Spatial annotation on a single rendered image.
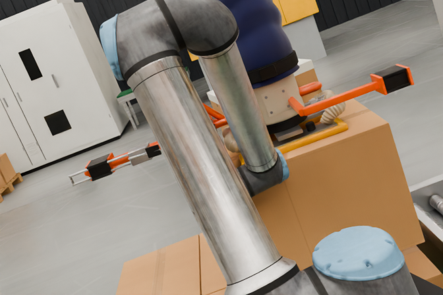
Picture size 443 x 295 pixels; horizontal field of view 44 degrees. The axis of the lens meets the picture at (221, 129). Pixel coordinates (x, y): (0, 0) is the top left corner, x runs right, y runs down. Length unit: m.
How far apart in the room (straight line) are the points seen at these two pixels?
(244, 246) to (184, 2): 0.46
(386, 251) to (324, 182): 0.69
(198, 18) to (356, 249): 0.51
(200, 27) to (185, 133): 0.21
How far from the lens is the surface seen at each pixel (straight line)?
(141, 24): 1.05
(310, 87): 1.76
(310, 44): 9.21
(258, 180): 1.46
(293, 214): 1.67
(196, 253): 2.57
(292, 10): 9.08
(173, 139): 1.01
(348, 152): 1.64
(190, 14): 1.06
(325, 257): 1.02
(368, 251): 1.00
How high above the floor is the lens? 1.58
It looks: 13 degrees down
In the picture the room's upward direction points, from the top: 22 degrees counter-clockwise
